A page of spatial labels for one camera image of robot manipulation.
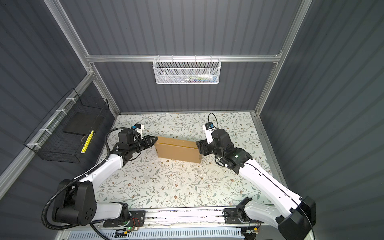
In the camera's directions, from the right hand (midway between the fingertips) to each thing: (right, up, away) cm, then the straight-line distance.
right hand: (203, 141), depth 75 cm
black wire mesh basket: (-68, +3, -3) cm, 69 cm away
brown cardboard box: (-13, -5, +7) cm, 16 cm away
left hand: (-27, +1, +12) cm, 30 cm away
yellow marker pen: (-55, 0, -4) cm, 56 cm away
